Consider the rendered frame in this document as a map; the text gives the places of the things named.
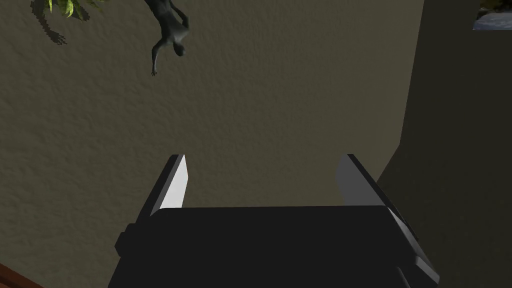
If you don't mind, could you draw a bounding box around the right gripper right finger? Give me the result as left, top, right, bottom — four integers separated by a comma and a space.
335, 153, 419, 243

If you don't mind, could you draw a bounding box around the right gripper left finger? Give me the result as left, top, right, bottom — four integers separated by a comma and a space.
138, 153, 189, 223

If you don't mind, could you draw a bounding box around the dark grey figure statue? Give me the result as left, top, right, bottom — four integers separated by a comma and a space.
143, 0, 191, 77

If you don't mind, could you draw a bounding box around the green leafy plant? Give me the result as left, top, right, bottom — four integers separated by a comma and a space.
30, 0, 106, 23

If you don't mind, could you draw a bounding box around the picture on wall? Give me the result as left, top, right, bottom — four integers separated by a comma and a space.
472, 0, 512, 31

